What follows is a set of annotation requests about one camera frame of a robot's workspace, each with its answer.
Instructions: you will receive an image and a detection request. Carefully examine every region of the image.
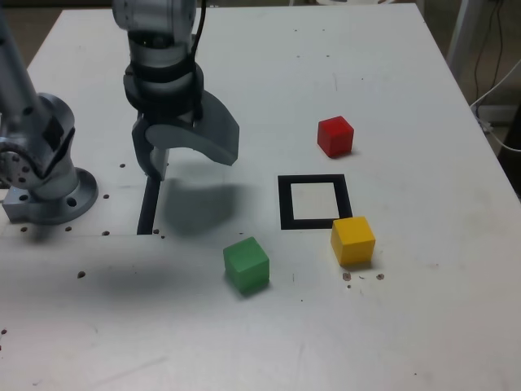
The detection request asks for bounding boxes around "white cable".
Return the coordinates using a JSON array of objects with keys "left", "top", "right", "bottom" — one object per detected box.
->
[{"left": 470, "top": 59, "right": 521, "bottom": 152}]

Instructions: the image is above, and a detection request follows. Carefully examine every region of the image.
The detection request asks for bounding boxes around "black tape strip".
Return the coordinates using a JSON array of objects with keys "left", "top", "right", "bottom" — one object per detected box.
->
[{"left": 136, "top": 173, "right": 162, "bottom": 235}]

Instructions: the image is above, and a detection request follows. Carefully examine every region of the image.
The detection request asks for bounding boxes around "green cube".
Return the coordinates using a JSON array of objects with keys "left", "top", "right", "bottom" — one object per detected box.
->
[{"left": 222, "top": 236, "right": 271, "bottom": 296}]

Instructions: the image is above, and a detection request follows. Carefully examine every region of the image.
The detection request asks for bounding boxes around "black tape square outline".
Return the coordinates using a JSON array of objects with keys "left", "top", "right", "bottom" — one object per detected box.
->
[{"left": 277, "top": 174, "right": 354, "bottom": 231}]

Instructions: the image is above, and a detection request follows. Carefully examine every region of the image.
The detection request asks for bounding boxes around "yellow cube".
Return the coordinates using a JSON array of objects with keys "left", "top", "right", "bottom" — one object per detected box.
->
[{"left": 330, "top": 216, "right": 377, "bottom": 267}]

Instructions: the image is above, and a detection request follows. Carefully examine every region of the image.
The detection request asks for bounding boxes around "thin black cable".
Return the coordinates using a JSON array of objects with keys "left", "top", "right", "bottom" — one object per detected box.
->
[{"left": 473, "top": 0, "right": 506, "bottom": 105}]

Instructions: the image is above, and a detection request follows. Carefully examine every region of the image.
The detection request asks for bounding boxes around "red cube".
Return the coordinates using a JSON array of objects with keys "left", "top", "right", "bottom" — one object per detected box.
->
[{"left": 317, "top": 115, "right": 356, "bottom": 159}]

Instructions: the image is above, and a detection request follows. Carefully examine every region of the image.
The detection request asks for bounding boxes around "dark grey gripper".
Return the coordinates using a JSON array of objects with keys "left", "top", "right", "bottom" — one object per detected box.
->
[{"left": 131, "top": 90, "right": 241, "bottom": 182}]

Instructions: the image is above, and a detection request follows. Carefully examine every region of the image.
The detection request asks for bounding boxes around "white frame post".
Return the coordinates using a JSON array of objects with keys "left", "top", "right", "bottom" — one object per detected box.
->
[{"left": 445, "top": 0, "right": 482, "bottom": 70}]

